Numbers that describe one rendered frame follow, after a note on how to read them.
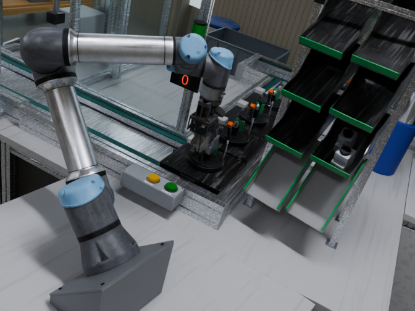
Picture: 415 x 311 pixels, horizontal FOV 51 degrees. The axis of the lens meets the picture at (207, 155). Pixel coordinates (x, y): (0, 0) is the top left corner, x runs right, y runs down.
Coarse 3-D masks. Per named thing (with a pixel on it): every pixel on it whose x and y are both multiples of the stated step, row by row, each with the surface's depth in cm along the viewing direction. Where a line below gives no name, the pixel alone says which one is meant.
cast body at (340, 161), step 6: (342, 144) 130; (342, 150) 127; (348, 150) 127; (354, 150) 128; (336, 156) 129; (342, 156) 127; (348, 156) 127; (354, 156) 130; (330, 162) 130; (336, 162) 129; (342, 162) 128; (348, 162) 128; (342, 168) 128
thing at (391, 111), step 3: (360, 39) 124; (363, 39) 124; (360, 42) 125; (414, 57) 120; (414, 60) 120; (339, 90) 132; (342, 90) 132; (339, 93) 133; (390, 108) 129; (387, 111) 129; (390, 111) 128; (393, 111) 128; (390, 114) 129; (321, 135) 141; (324, 135) 141; (318, 138) 141; (321, 138) 141; (366, 156) 137; (369, 156) 136; (369, 159) 137
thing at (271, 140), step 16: (336, 96) 145; (288, 112) 143; (304, 112) 145; (320, 112) 145; (272, 128) 138; (288, 128) 141; (304, 128) 141; (320, 128) 140; (288, 144) 137; (304, 144) 136
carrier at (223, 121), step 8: (224, 120) 189; (224, 128) 183; (232, 128) 178; (240, 128) 183; (224, 136) 177; (232, 136) 178; (240, 136) 180; (248, 136) 181; (224, 144) 175; (232, 144) 175; (240, 144) 176; (248, 144) 180; (256, 144) 182; (232, 152) 171; (248, 152) 174; (256, 152) 178; (248, 160) 170
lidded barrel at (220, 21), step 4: (212, 16) 514; (216, 16) 518; (212, 20) 497; (216, 20) 501; (220, 20) 505; (224, 20) 509; (228, 20) 514; (212, 24) 484; (216, 24) 487; (220, 24) 491; (224, 24) 495; (228, 24) 499; (232, 24) 503; (236, 24) 507; (212, 28) 485; (216, 28) 484; (232, 28) 487; (236, 28) 491
